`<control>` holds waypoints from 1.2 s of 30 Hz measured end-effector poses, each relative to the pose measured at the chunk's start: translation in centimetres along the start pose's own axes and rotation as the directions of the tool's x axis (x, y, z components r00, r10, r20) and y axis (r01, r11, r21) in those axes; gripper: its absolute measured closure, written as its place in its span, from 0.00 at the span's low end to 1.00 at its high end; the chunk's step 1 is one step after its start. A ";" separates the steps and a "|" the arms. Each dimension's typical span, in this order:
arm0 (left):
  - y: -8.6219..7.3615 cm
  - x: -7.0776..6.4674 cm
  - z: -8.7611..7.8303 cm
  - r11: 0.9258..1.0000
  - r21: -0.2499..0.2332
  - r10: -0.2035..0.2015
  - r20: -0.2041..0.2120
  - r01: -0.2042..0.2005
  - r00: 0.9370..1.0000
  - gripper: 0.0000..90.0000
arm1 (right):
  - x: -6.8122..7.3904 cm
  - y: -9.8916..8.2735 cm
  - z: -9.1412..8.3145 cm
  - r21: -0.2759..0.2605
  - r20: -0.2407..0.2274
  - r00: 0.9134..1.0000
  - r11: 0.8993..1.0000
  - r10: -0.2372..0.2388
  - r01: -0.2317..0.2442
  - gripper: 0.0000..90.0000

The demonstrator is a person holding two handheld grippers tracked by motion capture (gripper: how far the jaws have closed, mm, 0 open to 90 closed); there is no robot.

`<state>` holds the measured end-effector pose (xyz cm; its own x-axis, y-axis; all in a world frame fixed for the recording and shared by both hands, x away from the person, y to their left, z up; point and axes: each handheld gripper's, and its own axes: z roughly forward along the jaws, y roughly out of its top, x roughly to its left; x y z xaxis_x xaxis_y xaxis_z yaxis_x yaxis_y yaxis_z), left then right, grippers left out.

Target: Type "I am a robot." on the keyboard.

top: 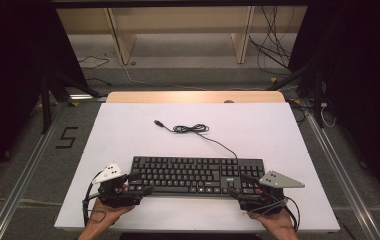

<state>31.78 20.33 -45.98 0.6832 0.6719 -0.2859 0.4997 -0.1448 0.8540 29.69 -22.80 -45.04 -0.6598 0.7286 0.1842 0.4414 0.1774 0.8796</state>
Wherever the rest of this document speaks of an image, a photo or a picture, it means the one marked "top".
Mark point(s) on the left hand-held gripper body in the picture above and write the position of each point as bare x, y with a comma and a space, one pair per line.
118, 196

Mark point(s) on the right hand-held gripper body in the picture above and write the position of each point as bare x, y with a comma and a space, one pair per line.
271, 196

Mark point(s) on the black computer keyboard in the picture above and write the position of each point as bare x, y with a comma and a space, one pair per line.
184, 173

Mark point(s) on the person's left hand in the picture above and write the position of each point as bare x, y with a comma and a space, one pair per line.
108, 213

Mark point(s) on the person's right hand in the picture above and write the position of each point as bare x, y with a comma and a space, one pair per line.
274, 220

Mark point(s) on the short silver metal bar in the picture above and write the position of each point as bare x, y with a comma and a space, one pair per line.
86, 97

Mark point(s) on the yellow tape piece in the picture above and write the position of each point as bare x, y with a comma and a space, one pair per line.
273, 80
74, 104

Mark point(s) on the black metal stand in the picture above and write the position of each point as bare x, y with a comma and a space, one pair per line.
46, 106
317, 100

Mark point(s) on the black curtain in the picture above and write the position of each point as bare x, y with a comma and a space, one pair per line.
364, 83
11, 83

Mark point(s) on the wooden shelf unit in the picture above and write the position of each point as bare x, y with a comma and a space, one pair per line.
178, 20

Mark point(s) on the aluminium floor rail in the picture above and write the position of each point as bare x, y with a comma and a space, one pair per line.
344, 180
21, 180

